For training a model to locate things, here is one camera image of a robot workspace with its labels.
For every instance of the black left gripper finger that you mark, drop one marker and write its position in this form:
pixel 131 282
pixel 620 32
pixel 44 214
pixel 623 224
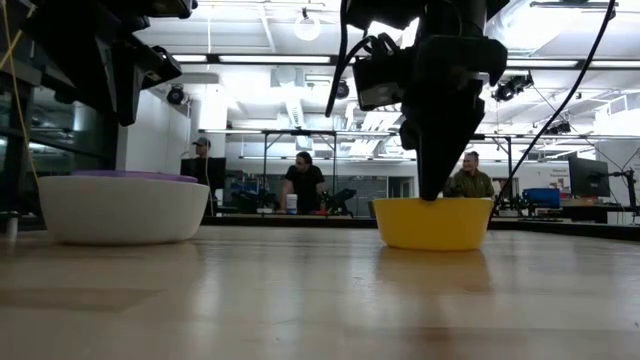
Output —
pixel 127 85

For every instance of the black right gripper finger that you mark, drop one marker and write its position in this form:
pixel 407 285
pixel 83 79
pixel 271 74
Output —
pixel 442 150

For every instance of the yellow plastic bowl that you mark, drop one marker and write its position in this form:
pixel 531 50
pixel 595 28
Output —
pixel 432 225

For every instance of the black background robot arm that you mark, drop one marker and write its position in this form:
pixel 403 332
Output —
pixel 342 200

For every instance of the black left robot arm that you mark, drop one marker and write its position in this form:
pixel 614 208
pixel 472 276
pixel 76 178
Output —
pixel 165 6

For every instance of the person in green jacket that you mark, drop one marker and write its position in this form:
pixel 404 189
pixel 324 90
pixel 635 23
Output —
pixel 472 184

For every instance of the black hanging spotlight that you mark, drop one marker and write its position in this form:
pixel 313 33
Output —
pixel 175 95
pixel 510 88
pixel 343 90

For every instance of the person with cap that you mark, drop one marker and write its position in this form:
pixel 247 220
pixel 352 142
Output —
pixel 202 150

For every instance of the blue storage bin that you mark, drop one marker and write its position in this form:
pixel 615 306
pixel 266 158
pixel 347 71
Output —
pixel 541 197

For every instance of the large white bowl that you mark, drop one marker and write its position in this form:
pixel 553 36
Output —
pixel 122 212

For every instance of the person in black shirt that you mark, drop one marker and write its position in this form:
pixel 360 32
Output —
pixel 305 182

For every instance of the black computer monitor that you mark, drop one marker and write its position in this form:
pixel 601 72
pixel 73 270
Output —
pixel 589 177

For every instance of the overhead LED light bar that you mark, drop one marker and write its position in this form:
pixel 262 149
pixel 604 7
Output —
pixel 275 59

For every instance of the white wipes canister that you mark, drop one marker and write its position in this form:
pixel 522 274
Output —
pixel 292 204

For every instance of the small white cup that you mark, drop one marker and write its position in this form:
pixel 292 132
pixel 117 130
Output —
pixel 12 225

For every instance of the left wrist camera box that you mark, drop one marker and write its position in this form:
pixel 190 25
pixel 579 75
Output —
pixel 162 67

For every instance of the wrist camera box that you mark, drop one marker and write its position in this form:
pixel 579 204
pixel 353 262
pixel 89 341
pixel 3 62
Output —
pixel 162 67
pixel 382 82

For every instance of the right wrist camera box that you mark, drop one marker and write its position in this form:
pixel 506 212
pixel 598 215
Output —
pixel 382 82

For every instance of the black background workstation frame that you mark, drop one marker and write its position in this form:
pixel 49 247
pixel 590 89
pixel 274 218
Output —
pixel 334 150

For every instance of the black aluminium table frame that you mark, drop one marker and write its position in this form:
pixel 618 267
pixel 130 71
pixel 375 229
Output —
pixel 300 220

